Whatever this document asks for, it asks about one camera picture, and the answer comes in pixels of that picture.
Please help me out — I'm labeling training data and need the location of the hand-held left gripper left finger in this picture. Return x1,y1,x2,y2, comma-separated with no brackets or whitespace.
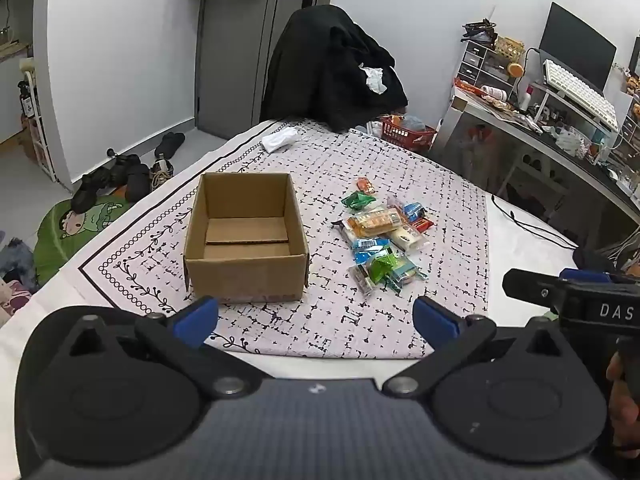
65,296,251,400

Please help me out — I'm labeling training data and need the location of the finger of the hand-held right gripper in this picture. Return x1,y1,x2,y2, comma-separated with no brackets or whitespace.
559,268,612,284
502,269,566,313

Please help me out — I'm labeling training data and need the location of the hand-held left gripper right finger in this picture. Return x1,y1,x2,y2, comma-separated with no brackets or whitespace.
382,296,571,400

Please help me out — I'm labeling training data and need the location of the brown cardboard box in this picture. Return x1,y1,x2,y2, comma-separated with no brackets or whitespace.
182,172,310,304

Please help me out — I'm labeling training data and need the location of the pile of snack packets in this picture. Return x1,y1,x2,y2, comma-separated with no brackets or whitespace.
332,176,432,296

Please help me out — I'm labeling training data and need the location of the clear orange bread bag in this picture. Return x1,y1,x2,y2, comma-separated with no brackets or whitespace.
345,208,408,241

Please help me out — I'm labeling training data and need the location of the green foil wrapper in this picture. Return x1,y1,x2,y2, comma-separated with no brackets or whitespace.
342,191,376,211

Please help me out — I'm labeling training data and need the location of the person's right hand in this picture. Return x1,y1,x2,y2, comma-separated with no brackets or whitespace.
606,351,640,433

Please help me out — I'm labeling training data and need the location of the white bed sheet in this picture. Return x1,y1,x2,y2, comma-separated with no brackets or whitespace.
0,119,608,376

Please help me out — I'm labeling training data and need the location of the white black-patterned blanket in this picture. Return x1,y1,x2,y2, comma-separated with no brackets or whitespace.
77,119,490,361

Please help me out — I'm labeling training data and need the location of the desk with dark top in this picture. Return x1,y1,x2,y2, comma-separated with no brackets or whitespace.
435,85,640,233

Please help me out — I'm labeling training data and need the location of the beige sneaker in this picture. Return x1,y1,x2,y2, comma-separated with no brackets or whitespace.
150,159,175,191

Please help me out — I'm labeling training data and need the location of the black shoe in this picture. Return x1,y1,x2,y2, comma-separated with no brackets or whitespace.
125,162,152,203
70,167,112,213
110,154,142,181

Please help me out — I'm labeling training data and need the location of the green cartoon leaf rug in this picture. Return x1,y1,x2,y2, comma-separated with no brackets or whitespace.
32,195,133,286

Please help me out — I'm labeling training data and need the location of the black slipper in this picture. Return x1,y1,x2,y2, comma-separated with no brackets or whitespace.
154,131,186,160

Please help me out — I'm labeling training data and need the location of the white keyboard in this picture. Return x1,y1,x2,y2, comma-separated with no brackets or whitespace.
542,59,618,133

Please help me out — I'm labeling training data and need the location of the red plastic basket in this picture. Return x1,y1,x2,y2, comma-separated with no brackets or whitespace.
380,116,438,151

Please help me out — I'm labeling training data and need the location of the pink flowered mat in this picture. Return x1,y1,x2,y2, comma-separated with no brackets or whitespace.
0,280,33,317

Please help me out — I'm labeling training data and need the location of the fuzzy blue-grey rug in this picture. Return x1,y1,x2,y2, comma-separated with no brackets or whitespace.
0,237,38,291

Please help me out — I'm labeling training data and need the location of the white desk riser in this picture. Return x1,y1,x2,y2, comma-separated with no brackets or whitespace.
525,79,617,137

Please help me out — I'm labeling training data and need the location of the grey drawer organiser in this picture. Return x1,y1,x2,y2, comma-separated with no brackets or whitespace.
457,40,516,91

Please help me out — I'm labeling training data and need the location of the black monitor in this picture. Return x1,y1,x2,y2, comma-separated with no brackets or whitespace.
539,2,617,96

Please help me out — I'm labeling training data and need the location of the wicker basket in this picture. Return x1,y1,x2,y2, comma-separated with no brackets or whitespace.
494,36,526,61

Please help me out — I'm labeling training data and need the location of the white cloth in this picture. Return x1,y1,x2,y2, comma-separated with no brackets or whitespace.
360,66,388,95

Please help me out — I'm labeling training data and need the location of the white shoe rack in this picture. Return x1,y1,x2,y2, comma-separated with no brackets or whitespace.
19,57,58,183

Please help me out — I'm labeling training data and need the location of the black tangled object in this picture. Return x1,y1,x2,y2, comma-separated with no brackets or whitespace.
462,19,498,43

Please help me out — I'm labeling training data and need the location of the grey door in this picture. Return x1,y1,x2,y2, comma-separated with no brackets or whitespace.
195,0,328,141

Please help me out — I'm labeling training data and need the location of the black coat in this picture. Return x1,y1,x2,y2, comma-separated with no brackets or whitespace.
260,5,408,132

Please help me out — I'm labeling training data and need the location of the black cable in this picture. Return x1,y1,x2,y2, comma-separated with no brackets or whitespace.
490,194,578,250

